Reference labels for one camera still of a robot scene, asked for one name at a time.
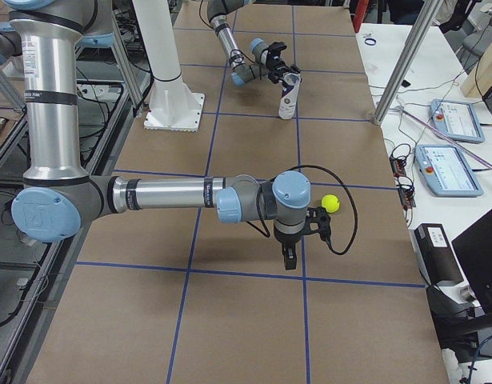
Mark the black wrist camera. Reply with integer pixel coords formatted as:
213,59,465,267
303,206,331,242
267,42,287,62

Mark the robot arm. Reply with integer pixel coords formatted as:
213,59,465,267
3,1,316,270
206,0,301,87

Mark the near blue teach pendant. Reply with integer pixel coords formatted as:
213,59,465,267
414,145,483,198

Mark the black box with label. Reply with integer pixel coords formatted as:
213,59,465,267
414,223,463,286

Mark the black computer monitor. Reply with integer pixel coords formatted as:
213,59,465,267
452,209,492,313

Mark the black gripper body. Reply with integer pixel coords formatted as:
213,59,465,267
266,59,289,80
274,223,310,256

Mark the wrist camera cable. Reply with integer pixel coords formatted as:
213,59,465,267
245,165,359,255

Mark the far blue teach pendant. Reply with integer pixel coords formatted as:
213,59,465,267
430,98,485,143

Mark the orange circuit board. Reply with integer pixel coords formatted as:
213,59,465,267
389,155,416,211

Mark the yellow Roland Garros tennis ball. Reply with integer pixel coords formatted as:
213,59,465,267
321,194,341,214

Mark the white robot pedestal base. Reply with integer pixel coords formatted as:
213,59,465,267
134,1,205,132

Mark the white tennis ball can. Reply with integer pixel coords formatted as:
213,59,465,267
278,73,301,120

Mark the aluminium frame post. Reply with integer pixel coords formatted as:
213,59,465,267
372,0,443,126

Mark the blue teach pendant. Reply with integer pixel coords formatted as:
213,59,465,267
430,98,485,143
414,145,483,198

